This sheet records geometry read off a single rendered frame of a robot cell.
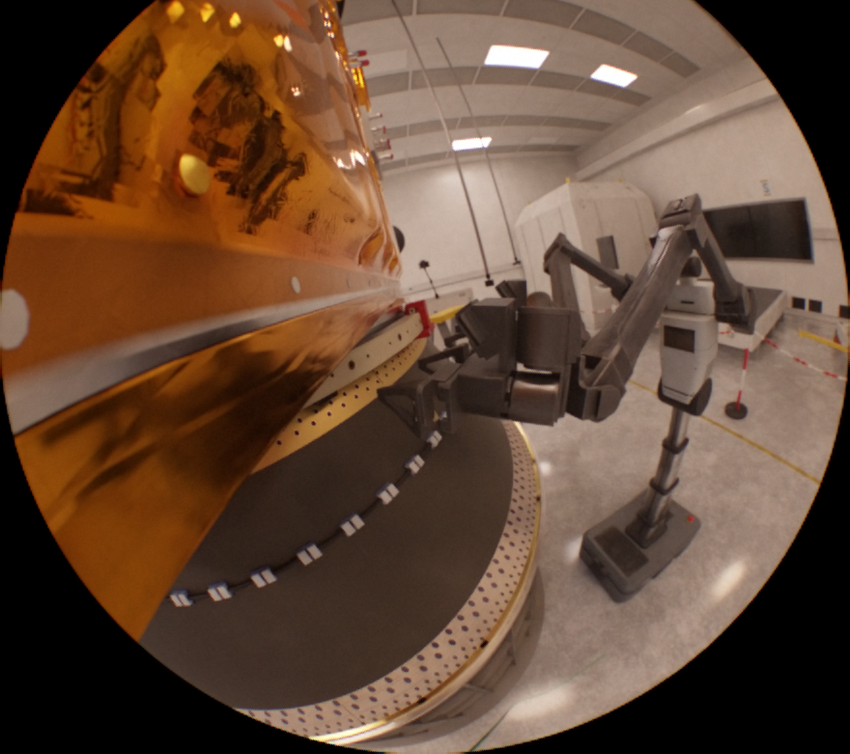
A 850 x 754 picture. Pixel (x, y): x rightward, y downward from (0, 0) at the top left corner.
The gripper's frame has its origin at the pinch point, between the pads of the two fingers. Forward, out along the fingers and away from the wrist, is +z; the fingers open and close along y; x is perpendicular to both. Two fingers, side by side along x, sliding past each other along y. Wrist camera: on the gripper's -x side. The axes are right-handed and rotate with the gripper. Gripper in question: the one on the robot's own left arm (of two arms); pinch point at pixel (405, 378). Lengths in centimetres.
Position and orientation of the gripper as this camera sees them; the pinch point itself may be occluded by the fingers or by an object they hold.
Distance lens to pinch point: 36.6
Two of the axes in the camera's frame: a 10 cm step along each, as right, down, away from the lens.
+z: -8.6, -0.5, 5.0
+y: -5.0, 2.8, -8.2
